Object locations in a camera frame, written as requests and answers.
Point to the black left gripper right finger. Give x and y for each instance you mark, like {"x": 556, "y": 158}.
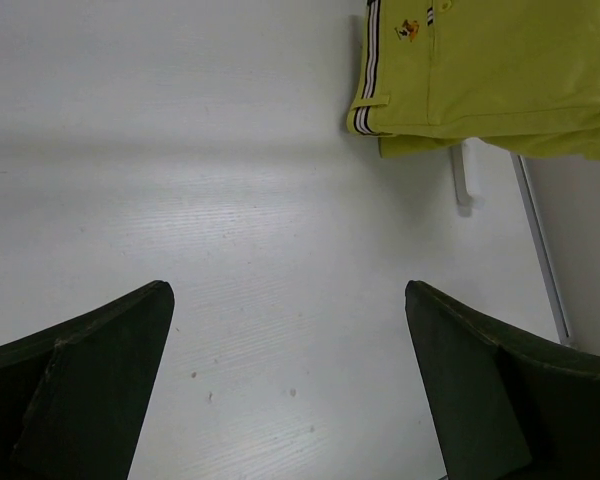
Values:
{"x": 505, "y": 403}

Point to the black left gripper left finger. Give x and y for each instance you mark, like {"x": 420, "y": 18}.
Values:
{"x": 73, "y": 397}

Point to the yellow-green trousers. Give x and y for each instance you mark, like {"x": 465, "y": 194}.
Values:
{"x": 520, "y": 75}

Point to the white and silver clothes rack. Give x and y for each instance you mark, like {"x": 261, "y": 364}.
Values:
{"x": 464, "y": 200}

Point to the aluminium rail at right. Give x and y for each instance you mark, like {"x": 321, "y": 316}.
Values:
{"x": 551, "y": 283}

